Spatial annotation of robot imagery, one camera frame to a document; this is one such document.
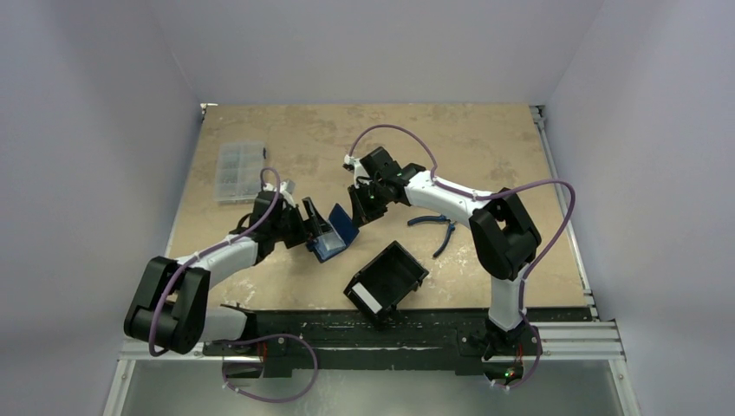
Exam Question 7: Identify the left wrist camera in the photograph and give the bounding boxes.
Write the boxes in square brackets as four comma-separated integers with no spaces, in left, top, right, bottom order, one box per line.
[279,179,298,207]

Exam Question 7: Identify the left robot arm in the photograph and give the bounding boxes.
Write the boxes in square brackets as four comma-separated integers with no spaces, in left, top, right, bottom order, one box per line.
[123,190,333,356]

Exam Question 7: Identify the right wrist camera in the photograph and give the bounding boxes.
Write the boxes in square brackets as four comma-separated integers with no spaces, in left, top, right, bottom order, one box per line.
[342,154,371,187]

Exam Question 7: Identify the blue handled pliers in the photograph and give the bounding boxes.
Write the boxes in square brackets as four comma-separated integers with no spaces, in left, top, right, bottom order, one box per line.
[407,215,458,259]

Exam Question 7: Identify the black plastic tray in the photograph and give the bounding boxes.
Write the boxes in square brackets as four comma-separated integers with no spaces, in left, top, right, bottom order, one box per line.
[343,241,429,329]

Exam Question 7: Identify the clear plastic organizer box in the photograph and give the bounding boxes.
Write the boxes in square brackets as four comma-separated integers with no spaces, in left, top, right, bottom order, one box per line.
[213,140,267,204]

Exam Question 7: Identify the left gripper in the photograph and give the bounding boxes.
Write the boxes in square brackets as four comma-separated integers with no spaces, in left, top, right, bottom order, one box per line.
[270,198,331,248]

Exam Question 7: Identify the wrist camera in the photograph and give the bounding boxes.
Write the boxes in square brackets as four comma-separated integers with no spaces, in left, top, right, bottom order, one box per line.
[279,179,298,207]
[342,154,371,187]

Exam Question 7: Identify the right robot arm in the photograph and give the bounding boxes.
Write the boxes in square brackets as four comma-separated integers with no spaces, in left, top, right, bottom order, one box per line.
[343,147,542,353]

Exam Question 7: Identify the blue card holder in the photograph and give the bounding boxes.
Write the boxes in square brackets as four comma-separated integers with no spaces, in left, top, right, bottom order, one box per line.
[306,204,359,263]

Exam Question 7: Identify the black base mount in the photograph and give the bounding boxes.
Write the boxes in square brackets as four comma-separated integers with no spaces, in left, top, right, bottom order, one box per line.
[192,308,593,379]

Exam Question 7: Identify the white card in tray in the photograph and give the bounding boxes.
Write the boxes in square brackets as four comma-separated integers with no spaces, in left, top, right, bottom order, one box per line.
[352,283,382,315]

